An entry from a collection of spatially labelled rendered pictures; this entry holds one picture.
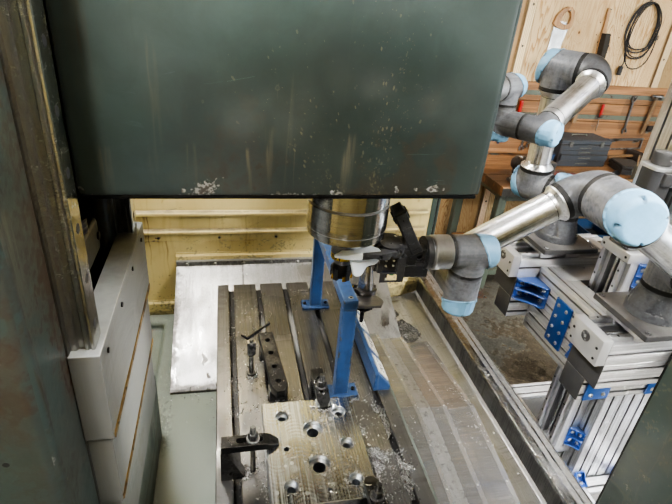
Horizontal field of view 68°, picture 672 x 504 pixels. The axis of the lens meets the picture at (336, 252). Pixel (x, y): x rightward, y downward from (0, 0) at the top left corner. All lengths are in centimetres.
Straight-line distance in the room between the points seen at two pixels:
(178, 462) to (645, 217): 141
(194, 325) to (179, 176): 127
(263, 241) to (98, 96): 143
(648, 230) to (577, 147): 291
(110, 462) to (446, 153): 78
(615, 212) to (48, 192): 104
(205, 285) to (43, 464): 137
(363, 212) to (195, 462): 106
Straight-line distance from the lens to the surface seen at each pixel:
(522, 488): 173
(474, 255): 109
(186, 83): 76
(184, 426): 180
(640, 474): 137
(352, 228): 91
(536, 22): 411
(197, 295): 208
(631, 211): 120
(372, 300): 131
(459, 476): 160
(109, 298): 97
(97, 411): 92
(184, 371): 193
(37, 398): 77
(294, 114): 78
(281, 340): 166
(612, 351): 165
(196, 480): 166
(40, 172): 73
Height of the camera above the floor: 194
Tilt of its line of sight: 28 degrees down
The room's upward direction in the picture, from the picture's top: 5 degrees clockwise
